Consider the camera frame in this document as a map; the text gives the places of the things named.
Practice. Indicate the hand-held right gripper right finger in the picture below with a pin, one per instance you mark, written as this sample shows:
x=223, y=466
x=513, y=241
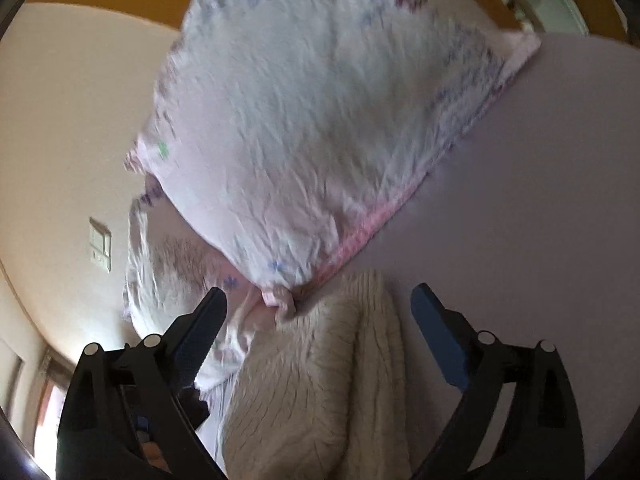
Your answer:
x=440, y=340

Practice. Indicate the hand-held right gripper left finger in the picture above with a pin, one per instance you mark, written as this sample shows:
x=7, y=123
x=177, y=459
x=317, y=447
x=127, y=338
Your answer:
x=201, y=336

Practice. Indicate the cream knitted garment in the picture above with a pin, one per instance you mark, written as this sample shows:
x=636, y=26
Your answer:
x=310, y=390

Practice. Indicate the pink floral small garment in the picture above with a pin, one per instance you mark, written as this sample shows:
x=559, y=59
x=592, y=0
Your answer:
x=310, y=125

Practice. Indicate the wooden framed doorway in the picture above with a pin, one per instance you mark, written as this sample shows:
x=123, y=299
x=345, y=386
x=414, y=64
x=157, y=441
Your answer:
x=45, y=400

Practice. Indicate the white wall switch panel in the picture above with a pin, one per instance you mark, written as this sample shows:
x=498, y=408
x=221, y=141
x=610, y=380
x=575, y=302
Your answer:
x=100, y=245

